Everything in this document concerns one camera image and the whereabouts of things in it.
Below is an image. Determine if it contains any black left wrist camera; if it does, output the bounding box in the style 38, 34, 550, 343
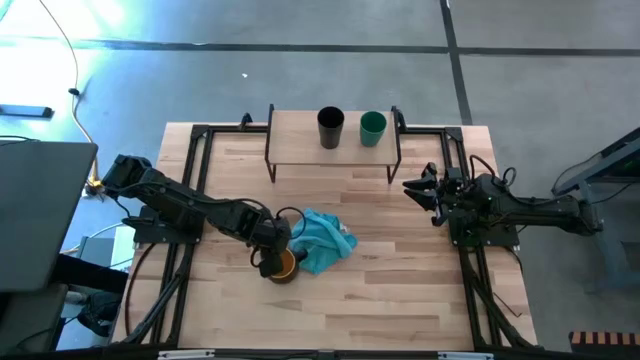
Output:
257, 251, 286, 279

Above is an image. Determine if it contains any person's foot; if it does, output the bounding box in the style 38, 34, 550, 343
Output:
76, 291, 124, 338

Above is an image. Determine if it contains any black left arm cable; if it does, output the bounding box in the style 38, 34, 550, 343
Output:
274, 205, 308, 241

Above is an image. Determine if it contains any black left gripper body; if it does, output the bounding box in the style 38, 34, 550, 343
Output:
247, 215, 294, 257

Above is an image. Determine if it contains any wooden raised shelf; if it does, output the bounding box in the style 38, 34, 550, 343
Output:
264, 103, 409, 186

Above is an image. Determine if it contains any black aluminium table frame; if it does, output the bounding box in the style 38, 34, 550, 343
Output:
118, 112, 537, 352

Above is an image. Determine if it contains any teal microfibre cloth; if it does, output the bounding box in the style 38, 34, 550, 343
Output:
289, 207, 360, 276

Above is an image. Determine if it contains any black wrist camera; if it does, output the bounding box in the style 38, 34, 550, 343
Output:
257, 251, 286, 279
431, 199, 450, 228

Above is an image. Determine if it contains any orange black striped box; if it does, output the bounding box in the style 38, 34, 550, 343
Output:
568, 330, 640, 357

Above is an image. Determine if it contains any green plastic cup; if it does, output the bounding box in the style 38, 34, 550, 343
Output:
358, 110, 389, 149

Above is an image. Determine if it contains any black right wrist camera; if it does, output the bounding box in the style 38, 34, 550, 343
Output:
431, 199, 450, 228

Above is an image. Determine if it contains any black round handled mug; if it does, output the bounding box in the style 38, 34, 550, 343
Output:
266, 247, 309, 286

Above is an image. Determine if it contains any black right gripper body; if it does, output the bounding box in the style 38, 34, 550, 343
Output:
432, 166, 475, 227

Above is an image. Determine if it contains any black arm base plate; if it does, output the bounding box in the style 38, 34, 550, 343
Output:
122, 203, 207, 246
447, 209, 522, 249

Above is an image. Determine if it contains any black tall cup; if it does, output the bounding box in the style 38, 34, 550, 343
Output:
316, 105, 346, 151

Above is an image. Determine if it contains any yellow floor cable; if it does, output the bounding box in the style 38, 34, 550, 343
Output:
37, 0, 106, 197

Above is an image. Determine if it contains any blue grey metal stand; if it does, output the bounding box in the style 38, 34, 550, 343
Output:
551, 126, 640, 295

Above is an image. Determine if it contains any grey side desk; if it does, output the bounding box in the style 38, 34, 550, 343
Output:
0, 140, 99, 294

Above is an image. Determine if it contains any black flat floor plate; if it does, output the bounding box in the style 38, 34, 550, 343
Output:
0, 104, 55, 120

